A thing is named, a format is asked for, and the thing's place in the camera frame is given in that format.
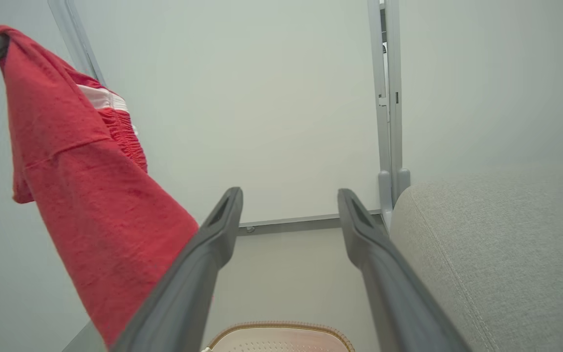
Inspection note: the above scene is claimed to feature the grey slim partition post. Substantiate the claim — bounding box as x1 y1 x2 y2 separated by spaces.
48 0 107 87

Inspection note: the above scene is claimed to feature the pale laundry basket brown rim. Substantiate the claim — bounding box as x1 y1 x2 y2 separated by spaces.
202 321 355 352

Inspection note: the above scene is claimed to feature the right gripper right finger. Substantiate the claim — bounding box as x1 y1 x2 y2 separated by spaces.
337 188 473 352

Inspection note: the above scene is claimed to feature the red garment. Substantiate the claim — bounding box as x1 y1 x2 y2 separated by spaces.
0 24 214 349

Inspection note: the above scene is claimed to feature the grey double partition post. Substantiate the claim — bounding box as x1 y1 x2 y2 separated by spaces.
367 0 411 228

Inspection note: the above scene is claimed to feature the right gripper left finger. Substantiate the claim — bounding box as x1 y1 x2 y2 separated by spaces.
109 187 244 352

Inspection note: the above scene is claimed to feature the grey partition floor rail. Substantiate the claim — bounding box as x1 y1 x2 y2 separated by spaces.
238 210 386 236

